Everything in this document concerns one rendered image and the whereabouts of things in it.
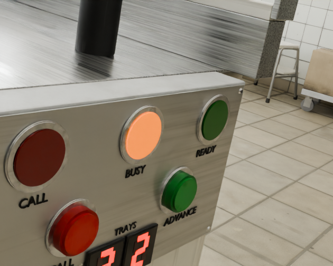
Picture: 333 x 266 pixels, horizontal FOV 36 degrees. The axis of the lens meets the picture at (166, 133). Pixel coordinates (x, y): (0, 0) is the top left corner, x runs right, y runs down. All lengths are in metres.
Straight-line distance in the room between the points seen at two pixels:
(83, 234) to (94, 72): 0.11
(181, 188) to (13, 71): 0.14
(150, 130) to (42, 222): 0.09
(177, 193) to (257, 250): 1.54
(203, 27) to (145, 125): 0.16
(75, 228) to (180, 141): 0.11
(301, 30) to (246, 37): 4.15
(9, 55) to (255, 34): 0.19
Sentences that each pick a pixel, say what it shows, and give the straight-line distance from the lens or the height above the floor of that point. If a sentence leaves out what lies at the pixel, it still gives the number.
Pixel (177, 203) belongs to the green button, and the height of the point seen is 0.76.
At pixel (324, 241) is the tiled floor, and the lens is 2.12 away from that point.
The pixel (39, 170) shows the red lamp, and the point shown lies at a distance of 0.28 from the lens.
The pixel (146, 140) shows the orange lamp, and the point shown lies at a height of 0.81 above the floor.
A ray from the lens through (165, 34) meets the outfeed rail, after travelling 0.48.
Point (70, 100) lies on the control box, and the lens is 0.28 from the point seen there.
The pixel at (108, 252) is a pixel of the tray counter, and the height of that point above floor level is 0.73.
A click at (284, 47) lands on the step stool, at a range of 4.06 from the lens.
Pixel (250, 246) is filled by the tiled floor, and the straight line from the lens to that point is 1.92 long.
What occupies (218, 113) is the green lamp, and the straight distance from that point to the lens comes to 0.39.
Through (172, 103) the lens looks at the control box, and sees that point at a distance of 0.34.
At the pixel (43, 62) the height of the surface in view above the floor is 0.84.
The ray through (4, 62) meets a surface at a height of 0.84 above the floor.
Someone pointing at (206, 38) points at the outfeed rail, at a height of 0.86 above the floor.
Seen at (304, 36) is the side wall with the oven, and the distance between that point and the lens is 4.56.
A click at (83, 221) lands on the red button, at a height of 0.77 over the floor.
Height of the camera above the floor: 0.92
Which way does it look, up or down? 19 degrees down
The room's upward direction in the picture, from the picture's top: 11 degrees clockwise
